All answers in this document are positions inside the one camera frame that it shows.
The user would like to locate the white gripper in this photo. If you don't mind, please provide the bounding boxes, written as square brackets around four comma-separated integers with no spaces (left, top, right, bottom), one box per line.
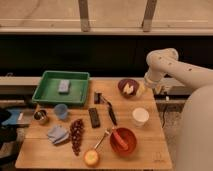
[136,74,157,97]

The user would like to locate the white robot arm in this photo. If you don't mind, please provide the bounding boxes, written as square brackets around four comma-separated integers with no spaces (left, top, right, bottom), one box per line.
[144,48,213,171]

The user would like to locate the white paper cup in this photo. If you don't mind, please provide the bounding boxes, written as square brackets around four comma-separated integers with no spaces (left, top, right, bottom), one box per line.
[132,108,149,127]

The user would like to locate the blue plastic cup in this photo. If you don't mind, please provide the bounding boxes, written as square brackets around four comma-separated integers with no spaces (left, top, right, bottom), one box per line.
[54,104,68,120]

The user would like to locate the small metal cup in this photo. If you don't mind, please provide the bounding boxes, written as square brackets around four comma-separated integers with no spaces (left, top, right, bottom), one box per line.
[34,110,49,125]

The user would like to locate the banana pieces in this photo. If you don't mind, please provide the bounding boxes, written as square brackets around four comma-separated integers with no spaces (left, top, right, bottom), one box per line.
[123,84,134,95]

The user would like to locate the dark red bowl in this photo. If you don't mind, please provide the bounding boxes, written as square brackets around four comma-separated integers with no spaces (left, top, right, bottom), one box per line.
[118,78,139,98]

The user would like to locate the small black block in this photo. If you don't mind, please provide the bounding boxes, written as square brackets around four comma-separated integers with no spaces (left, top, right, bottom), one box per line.
[94,92,101,104]

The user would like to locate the orange carrot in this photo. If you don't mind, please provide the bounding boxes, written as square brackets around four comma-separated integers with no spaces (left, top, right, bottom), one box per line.
[113,131,129,150]

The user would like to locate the bunch of red grapes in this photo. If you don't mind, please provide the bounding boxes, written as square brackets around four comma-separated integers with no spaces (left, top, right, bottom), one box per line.
[70,119,84,156]

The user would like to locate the blue sponge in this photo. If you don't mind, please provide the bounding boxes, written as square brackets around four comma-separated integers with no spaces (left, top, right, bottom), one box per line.
[58,80,70,93]

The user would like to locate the green plastic tray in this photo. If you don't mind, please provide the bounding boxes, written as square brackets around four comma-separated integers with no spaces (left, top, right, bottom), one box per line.
[32,71,90,106]

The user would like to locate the yellow apple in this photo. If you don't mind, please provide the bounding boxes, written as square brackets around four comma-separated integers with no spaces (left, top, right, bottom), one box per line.
[84,149,99,167]

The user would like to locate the blue cloth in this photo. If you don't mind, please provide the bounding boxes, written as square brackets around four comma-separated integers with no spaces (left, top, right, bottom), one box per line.
[47,125,69,145]

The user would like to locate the black handled knife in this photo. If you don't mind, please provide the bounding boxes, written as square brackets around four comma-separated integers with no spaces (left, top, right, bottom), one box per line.
[102,96,117,125]

